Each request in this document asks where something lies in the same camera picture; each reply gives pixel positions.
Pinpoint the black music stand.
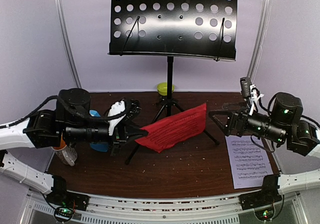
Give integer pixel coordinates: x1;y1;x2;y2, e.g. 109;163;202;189
107;0;238;165

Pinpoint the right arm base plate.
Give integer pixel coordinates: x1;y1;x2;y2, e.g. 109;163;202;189
238;190;285;223

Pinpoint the white patterned mug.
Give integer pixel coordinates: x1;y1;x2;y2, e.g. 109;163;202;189
52;136;78;167

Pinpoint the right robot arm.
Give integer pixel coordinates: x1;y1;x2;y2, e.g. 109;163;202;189
208;92;320;205

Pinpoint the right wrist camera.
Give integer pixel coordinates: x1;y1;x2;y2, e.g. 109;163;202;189
240;77;264;115

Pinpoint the red sheet music paper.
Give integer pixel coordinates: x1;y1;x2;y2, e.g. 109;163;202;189
136;103;207;153

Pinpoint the aluminium corner post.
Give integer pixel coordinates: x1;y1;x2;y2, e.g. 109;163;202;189
54;0;82;88
246;0;272;83

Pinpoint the green plastic bowl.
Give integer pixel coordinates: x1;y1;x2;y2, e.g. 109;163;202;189
157;82;168;96

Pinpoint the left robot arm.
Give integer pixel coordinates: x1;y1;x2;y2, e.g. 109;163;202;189
0;88;149;206

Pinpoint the white sheet music paper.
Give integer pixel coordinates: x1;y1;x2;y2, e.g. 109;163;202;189
225;135;273;189

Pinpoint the blue metronome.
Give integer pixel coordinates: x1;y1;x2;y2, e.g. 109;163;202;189
88;110;110;152

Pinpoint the left aluminium corner post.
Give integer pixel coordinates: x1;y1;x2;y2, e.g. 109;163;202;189
54;0;82;88

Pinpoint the right aluminium corner post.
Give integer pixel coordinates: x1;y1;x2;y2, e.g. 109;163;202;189
246;0;272;83

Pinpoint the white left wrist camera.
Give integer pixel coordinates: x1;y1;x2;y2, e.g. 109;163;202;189
107;101;127;137

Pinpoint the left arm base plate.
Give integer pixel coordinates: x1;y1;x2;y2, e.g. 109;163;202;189
42;191;90;224

